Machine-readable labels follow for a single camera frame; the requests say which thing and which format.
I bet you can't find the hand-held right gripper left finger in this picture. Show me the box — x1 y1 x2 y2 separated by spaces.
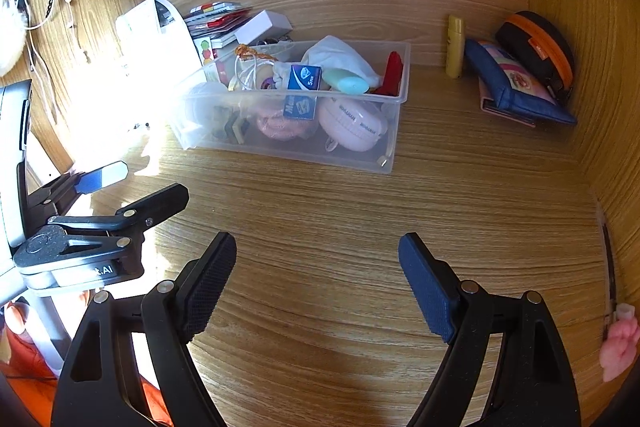
50 231 238 427

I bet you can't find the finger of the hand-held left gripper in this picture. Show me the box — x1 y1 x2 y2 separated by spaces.
47 182 191 253
25 161 130 218

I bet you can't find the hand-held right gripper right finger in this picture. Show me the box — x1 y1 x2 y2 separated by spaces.
397 232 583 427

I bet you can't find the dark olive trinket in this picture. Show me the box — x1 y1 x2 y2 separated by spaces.
212 106 251 144

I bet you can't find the pink knit item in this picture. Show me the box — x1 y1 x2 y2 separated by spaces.
256 104 318 142

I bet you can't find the clear plastic storage box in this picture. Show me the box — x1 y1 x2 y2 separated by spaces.
172 39 412 175

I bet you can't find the blue tissue packet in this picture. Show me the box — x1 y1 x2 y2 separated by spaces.
283 94 320 122
287 63 323 92

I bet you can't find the pink round case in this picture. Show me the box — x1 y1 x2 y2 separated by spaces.
317 97 390 154

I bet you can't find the red velvet pouch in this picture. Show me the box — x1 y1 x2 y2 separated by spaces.
372 51 403 96

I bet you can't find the mint green small bottle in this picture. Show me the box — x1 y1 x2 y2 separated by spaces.
321 68 369 96

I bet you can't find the white drawstring cloth bag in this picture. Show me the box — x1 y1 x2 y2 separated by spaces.
300 35 383 88

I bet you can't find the wooden desktop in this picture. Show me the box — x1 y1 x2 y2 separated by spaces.
25 57 621 427

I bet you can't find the orange jacket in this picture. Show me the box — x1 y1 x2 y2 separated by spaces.
0 332 161 427

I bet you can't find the fruit sticker carton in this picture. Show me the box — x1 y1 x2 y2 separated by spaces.
192 34 236 62

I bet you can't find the white plush item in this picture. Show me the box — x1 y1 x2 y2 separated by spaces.
0 0 26 78

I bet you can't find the pink wallet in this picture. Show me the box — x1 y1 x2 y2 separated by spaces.
480 77 537 128

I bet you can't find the stack of books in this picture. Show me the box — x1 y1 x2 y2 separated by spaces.
182 0 253 38

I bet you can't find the pink plush toy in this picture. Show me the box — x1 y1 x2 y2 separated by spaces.
601 304 640 383

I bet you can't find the small white cardboard box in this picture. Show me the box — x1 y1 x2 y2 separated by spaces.
234 10 292 45

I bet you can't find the blue pencil pouch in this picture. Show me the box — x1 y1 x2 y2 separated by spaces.
464 39 578 126

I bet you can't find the yellow lotion bottle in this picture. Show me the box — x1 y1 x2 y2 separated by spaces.
445 14 466 79

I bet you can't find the black orange zip case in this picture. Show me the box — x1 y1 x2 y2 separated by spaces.
496 11 575 102

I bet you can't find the white cable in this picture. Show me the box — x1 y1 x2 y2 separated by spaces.
22 0 66 122

